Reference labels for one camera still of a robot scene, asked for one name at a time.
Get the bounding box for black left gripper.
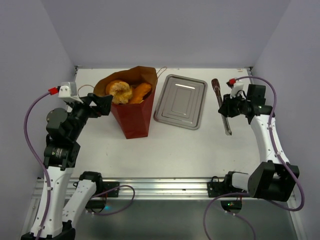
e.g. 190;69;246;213
66;92;113;141

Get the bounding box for metal serving tongs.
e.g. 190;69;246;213
211;78;233;136

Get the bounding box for red paper bag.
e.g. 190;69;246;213
93;66;158;139

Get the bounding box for orange twisted bread stick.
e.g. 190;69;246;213
128;82;152;104

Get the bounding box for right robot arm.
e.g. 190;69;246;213
218;79;300;202

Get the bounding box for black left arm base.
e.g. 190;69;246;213
84;181;120;215

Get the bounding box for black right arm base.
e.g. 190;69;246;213
206;173;247;214

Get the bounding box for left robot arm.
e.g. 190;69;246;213
21;93;113;240

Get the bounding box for stainless steel tray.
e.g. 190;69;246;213
153;74;208;130

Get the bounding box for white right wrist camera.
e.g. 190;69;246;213
226;78;244;99

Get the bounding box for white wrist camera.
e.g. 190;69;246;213
48;82;83;103
226;78;244;99

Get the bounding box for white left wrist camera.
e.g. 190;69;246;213
48;82;83;103

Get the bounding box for aluminium front rail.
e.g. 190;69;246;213
33;177;296;201

